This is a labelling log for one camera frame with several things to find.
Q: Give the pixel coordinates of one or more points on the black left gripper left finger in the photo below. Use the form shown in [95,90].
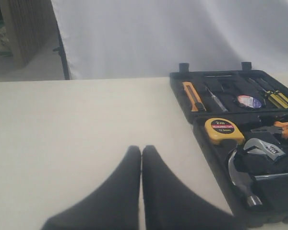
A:
[112,206]

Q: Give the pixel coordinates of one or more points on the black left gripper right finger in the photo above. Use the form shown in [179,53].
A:
[170,205]

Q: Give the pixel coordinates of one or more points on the steel claw hammer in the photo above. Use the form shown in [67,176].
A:
[243,181]

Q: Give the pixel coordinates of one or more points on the adjustable wrench black handle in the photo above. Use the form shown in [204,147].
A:
[265,158]

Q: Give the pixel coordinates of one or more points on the electrical tape roll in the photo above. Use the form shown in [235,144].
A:
[249,102]

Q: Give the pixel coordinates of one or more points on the black plastic tool case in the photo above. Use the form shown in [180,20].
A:
[272,189]

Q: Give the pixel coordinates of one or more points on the yellow tape measure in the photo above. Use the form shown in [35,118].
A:
[219,129]

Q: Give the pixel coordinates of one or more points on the orange utility knife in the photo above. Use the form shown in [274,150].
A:
[196,102]

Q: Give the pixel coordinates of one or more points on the clear voltage tester screwdriver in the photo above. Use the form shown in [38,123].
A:
[217,101]

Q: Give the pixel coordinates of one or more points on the small yellow black screwdriver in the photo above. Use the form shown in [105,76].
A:
[282,95]

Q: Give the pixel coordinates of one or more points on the black backdrop stand pole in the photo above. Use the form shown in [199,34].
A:
[61,52]

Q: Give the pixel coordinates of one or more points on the white backdrop cloth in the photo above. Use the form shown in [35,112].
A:
[105,39]

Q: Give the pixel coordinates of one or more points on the orange handled pliers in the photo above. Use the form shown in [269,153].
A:
[278,127]

